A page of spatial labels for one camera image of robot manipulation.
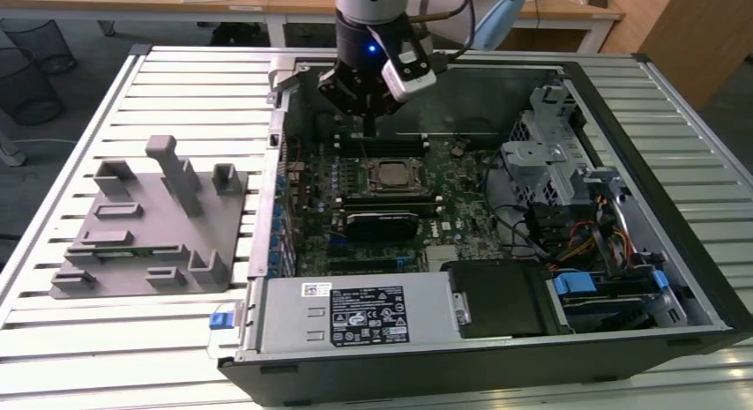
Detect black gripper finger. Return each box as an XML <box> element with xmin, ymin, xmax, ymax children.
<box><xmin>320</xmin><ymin>68</ymin><xmax>371</xmax><ymax>138</ymax></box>
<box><xmin>368</xmin><ymin>101</ymin><xmax>407</xmax><ymax>138</ymax></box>

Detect silver square CPU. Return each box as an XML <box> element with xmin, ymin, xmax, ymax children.
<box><xmin>379</xmin><ymin>161</ymin><xmax>413</xmax><ymax>186</ymax></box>

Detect CPU socket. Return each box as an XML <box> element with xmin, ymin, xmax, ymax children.
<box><xmin>359</xmin><ymin>156</ymin><xmax>433</xmax><ymax>198</ymax></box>

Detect black RAM slot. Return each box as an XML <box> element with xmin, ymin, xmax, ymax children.
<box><xmin>332</xmin><ymin>134</ymin><xmax>428</xmax><ymax>146</ymax></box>
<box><xmin>332</xmin><ymin>144</ymin><xmax>428</xmax><ymax>158</ymax></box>
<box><xmin>343</xmin><ymin>199</ymin><xmax>440</xmax><ymax>208</ymax></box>
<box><xmin>341</xmin><ymin>193</ymin><xmax>440</xmax><ymax>203</ymax></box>

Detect black bag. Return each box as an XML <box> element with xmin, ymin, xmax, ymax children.
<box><xmin>209</xmin><ymin>21</ymin><xmax>264</xmax><ymax>48</ymax></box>

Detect black graphics card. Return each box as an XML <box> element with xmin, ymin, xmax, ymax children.
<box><xmin>343</xmin><ymin>212</ymin><xmax>423</xmax><ymax>242</ymax></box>

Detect green motherboard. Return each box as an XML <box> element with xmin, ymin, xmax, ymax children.
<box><xmin>275</xmin><ymin>134</ymin><xmax>522</xmax><ymax>279</ymax></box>

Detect silver drive cage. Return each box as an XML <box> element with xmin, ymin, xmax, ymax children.
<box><xmin>499</xmin><ymin>86</ymin><xmax>592</xmax><ymax>206</ymax></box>

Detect short black expansion slot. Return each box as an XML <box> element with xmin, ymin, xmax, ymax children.
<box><xmin>325</xmin><ymin>258</ymin><xmax>408</xmax><ymax>273</ymax></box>

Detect silver chipset heatsink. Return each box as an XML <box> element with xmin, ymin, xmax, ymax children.
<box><xmin>424</xmin><ymin>245</ymin><xmax>460</xmax><ymax>271</ymax></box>

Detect wooden desk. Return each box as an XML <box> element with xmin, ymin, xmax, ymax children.
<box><xmin>0</xmin><ymin>0</ymin><xmax>272</xmax><ymax>39</ymax></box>
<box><xmin>263</xmin><ymin>0</ymin><xmax>626</xmax><ymax>54</ymax></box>

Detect grey parts rack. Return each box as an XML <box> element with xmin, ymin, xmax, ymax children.
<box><xmin>49</xmin><ymin>134</ymin><xmax>252</xmax><ymax>301</ymax></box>

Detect silver power supply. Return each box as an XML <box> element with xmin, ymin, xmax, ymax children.
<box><xmin>232</xmin><ymin>271</ymin><xmax>469</xmax><ymax>354</ymax></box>

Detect hard disk in blue carrier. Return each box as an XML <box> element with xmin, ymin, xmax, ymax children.
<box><xmin>550</xmin><ymin>270</ymin><xmax>671</xmax><ymax>334</ymax></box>

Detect black mesh waste bin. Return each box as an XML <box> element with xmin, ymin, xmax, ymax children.
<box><xmin>0</xmin><ymin>19</ymin><xmax>77</xmax><ymax>75</ymax></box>
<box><xmin>0</xmin><ymin>48</ymin><xmax>65</xmax><ymax>127</ymax></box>

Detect wooden cabinet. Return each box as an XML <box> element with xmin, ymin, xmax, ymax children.
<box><xmin>599</xmin><ymin>0</ymin><xmax>753</xmax><ymax>109</ymax></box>

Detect black open PC case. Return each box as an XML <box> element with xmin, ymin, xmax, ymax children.
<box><xmin>208</xmin><ymin>51</ymin><xmax>753</xmax><ymax>409</ymax></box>

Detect grey case handle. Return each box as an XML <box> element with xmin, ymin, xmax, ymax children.
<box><xmin>264</xmin><ymin>56</ymin><xmax>312</xmax><ymax>107</ymax></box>

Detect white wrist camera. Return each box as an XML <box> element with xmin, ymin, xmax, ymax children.
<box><xmin>380</xmin><ymin>48</ymin><xmax>439</xmax><ymax>103</ymax></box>

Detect black camera cable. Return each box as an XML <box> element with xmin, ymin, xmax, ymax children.
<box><xmin>433</xmin><ymin>0</ymin><xmax>479</xmax><ymax>63</ymax></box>

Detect black wire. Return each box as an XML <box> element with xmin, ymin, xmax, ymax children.
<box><xmin>480</xmin><ymin>156</ymin><xmax>548</xmax><ymax>261</ymax></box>

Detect yellow wire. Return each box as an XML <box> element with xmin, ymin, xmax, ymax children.
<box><xmin>551</xmin><ymin>237</ymin><xmax>595</xmax><ymax>265</ymax></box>

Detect silver metal bracket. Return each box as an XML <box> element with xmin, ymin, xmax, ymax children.
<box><xmin>572</xmin><ymin>166</ymin><xmax>668</xmax><ymax>274</ymax></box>

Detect orange wire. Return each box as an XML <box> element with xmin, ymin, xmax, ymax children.
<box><xmin>610</xmin><ymin>231</ymin><xmax>639</xmax><ymax>270</ymax></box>

